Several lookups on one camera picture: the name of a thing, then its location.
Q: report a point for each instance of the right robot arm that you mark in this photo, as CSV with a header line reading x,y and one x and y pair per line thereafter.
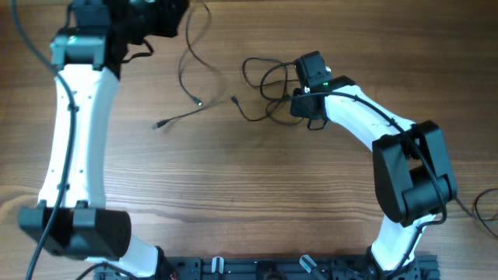
x,y
413,176

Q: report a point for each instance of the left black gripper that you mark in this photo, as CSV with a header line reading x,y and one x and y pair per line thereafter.
x,y
171,15

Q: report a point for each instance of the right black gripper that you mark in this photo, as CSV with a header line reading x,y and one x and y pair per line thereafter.
x,y
302,107

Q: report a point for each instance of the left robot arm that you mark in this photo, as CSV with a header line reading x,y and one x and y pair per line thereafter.
x,y
71,218

